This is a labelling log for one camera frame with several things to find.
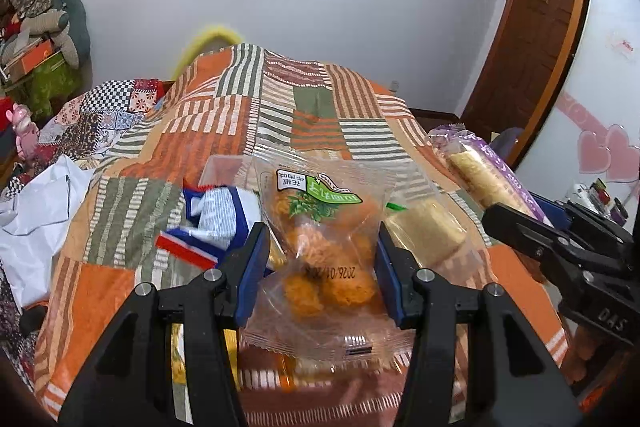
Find beige knitted plush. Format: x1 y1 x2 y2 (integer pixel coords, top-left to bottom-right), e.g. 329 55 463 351
24 8 82 68

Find pink plush toy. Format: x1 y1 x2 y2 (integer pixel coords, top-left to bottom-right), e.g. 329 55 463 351
10 103 42 158

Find blue white snack packet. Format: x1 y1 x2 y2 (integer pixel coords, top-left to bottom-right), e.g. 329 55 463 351
154 184 262 269

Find checkered patchwork quilt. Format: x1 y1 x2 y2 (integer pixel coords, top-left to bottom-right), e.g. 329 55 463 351
0 76 167 204

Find pink ribbon sticker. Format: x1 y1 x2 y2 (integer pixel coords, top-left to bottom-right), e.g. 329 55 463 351
557 91 602 134

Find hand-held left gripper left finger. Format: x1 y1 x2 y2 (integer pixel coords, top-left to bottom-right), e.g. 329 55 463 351
59 222 272 427

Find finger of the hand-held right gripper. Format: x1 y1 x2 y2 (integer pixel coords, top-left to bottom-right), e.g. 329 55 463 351
529 191 576 230
482 202 593 280

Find yellow striped cookie packet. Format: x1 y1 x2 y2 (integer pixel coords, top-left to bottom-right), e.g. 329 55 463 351
170 322 242 389

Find clear plastic container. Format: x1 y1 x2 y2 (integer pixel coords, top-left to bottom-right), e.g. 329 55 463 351
199 153 267 190

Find white wardrobe door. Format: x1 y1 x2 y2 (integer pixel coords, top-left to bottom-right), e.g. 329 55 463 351
514 0 640 220

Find white crumpled cloth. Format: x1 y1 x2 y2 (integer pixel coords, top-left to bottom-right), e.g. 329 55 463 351
0 154 97 309

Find small toiletry bottles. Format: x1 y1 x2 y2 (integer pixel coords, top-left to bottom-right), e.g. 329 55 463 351
565 178 632 229

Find pink heart sticker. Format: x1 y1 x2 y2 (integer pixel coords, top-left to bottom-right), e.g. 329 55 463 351
577 129 609 176
602 124 640 184

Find person's right hand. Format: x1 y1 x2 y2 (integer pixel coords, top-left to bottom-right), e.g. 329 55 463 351
561 326 602 387

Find grey-green pillow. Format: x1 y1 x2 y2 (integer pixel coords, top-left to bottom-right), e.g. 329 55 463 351
52 0 92 64

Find patterned dark cushion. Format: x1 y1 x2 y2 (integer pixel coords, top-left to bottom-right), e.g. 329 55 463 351
9 0 59 21

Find clear orange snack packet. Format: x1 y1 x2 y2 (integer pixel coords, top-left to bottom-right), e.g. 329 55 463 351
239 154 437 364

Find tan cracker packet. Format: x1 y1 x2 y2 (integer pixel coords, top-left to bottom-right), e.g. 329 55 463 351
384 199 469 269

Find brown wooden door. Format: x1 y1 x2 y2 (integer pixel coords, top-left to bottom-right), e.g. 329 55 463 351
459 0 597 158

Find orange cardboard box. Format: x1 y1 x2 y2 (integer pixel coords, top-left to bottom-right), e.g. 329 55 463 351
0 37 54 81

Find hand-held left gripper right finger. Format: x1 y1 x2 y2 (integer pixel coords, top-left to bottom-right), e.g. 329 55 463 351
375 221 584 427

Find grey bag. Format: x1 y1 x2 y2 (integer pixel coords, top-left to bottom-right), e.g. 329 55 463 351
491 126 527 168

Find purple wafer packet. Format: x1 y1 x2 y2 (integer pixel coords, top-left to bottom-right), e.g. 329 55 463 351
426 124 557 229

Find orange striped patchwork blanket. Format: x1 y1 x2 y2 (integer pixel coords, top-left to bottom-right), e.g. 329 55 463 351
32 42 572 424

